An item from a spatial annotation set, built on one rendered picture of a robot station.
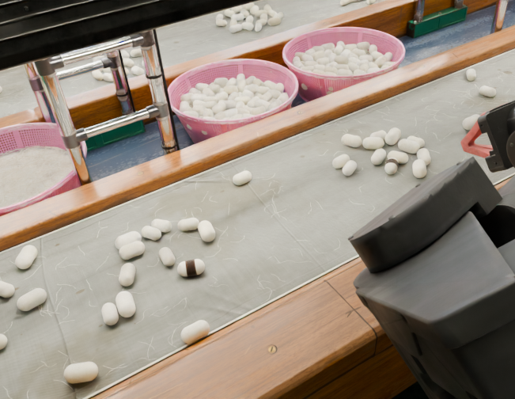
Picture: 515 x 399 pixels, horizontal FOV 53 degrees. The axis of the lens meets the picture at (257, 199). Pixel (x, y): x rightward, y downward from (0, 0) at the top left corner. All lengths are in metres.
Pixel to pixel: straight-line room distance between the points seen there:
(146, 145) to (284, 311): 0.59
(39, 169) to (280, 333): 0.57
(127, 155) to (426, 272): 0.94
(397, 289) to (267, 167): 0.70
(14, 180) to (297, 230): 0.51
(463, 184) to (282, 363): 0.38
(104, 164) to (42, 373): 0.52
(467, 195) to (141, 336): 0.49
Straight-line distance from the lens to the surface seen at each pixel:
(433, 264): 0.18
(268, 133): 0.91
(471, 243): 0.18
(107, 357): 0.64
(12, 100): 1.27
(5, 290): 0.75
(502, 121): 0.64
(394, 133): 0.91
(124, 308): 0.66
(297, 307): 0.61
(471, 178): 0.24
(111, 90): 1.14
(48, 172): 0.98
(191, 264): 0.68
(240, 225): 0.76
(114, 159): 1.08
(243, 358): 0.58
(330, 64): 1.19
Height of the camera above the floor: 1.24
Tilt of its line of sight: 39 degrees down
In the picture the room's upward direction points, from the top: 5 degrees counter-clockwise
